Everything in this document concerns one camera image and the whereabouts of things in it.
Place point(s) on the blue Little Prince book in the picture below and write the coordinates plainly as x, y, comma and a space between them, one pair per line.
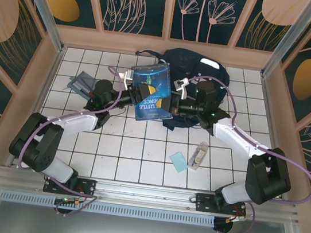
153, 72

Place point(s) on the grey translucent pencil pouch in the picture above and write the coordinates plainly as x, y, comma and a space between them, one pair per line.
82, 80

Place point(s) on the navy blue backpack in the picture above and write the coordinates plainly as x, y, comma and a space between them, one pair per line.
186, 60

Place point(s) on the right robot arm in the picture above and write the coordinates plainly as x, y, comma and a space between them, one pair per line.
233, 139

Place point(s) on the light blue card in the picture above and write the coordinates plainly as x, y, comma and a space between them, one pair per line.
178, 161

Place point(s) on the small circuit board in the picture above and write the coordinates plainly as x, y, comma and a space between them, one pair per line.
68, 201

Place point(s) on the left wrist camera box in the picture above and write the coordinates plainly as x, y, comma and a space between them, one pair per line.
127, 79

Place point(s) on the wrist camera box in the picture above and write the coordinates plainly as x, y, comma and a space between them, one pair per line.
181, 85
127, 79

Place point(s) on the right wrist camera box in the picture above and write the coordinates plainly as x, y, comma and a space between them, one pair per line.
181, 85

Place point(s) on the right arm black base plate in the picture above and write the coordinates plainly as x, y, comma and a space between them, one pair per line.
204, 203

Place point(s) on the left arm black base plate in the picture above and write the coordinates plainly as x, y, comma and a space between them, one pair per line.
88, 185

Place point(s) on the aluminium mounting rail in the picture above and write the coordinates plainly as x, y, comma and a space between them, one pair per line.
147, 193

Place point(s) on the aluminium frame post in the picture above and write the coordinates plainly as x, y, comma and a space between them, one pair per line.
292, 31
41, 2

